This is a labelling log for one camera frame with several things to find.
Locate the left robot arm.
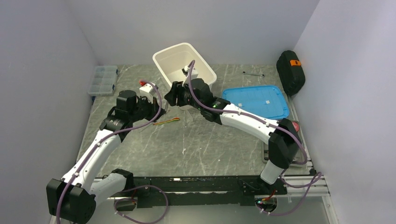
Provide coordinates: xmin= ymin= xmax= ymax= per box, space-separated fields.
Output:
xmin=46 ymin=89 xmax=165 ymax=224

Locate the clear compartment organizer box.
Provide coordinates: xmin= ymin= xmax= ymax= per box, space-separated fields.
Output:
xmin=87 ymin=65 xmax=119 ymax=97

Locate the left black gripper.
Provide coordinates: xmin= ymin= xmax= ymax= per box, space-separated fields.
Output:
xmin=129 ymin=94 xmax=166 ymax=123

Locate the grey tool set tray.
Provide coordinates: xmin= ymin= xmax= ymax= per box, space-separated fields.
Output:
xmin=261 ymin=119 xmax=309 ymax=167

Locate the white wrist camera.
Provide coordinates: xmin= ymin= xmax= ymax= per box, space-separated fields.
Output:
xmin=182 ymin=65 xmax=195 ymax=77
xmin=139 ymin=80 xmax=157 ymax=103

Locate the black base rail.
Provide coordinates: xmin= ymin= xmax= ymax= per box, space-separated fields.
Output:
xmin=113 ymin=175 xmax=287 ymax=208

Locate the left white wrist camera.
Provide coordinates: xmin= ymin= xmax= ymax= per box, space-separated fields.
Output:
xmin=139 ymin=80 xmax=157 ymax=103

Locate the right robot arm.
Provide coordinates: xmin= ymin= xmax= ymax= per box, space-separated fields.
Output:
xmin=164 ymin=78 xmax=304 ymax=194

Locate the white plastic bin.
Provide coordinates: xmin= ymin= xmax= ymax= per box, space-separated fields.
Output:
xmin=152 ymin=42 xmax=217 ymax=94

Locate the red tape measure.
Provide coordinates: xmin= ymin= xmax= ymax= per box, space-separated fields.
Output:
xmin=292 ymin=121 xmax=300 ymax=132

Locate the blue plastic tray lid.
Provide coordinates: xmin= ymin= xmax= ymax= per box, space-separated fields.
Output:
xmin=222 ymin=85 xmax=290 ymax=120

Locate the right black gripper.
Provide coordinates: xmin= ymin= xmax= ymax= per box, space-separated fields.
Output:
xmin=164 ymin=81 xmax=204 ymax=111

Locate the clear test tube rack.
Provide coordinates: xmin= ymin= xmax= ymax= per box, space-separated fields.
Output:
xmin=184 ymin=106 xmax=195 ymax=122

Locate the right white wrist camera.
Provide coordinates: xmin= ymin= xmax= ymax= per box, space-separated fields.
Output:
xmin=182 ymin=65 xmax=195 ymax=77

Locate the silver wrench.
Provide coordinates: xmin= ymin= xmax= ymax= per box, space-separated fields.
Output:
xmin=242 ymin=71 xmax=265 ymax=77

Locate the black tool case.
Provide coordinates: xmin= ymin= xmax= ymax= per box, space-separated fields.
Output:
xmin=276 ymin=50 xmax=306 ymax=96

